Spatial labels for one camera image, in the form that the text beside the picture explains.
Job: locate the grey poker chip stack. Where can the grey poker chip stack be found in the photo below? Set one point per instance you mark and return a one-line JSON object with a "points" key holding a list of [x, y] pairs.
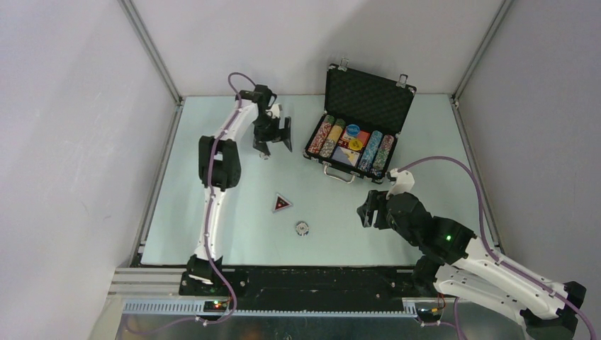
{"points": [[332, 138]]}

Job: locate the all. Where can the all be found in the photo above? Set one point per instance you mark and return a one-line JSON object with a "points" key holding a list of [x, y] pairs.
{"points": [[281, 203]]}

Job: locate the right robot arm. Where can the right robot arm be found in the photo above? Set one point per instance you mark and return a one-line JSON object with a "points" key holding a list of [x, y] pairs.
{"points": [[545, 308]]}

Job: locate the blue playing card deck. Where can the blue playing card deck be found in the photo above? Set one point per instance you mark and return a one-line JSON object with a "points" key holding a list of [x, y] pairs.
{"points": [[346, 156]]}

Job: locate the red card deck in case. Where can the red card deck in case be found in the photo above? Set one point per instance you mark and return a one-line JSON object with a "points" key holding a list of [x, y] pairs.
{"points": [[363, 136]]}

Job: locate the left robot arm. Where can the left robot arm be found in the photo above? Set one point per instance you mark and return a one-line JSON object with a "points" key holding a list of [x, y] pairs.
{"points": [[220, 169]]}

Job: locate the yellow big blind button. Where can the yellow big blind button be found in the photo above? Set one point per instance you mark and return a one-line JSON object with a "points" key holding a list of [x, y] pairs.
{"points": [[355, 145]]}

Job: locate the light blue chip stack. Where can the light blue chip stack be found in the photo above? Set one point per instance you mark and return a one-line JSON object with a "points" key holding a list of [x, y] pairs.
{"points": [[370, 151]]}

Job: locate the white poker chip front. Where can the white poker chip front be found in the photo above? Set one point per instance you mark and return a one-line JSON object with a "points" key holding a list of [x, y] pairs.
{"points": [[302, 229]]}

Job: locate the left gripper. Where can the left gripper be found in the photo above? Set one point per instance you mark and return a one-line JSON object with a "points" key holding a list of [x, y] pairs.
{"points": [[277, 135]]}

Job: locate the black poker set case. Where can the black poker set case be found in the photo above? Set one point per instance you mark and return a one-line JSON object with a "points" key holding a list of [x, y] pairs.
{"points": [[371, 102]]}

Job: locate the red poker chip stack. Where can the red poker chip stack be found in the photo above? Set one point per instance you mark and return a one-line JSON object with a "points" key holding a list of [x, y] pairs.
{"points": [[320, 136]]}

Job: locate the blue dealer button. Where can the blue dealer button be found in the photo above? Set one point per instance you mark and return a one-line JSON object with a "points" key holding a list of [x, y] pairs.
{"points": [[353, 130]]}

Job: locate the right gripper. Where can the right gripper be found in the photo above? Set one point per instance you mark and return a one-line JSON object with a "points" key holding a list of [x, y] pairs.
{"points": [[374, 202]]}

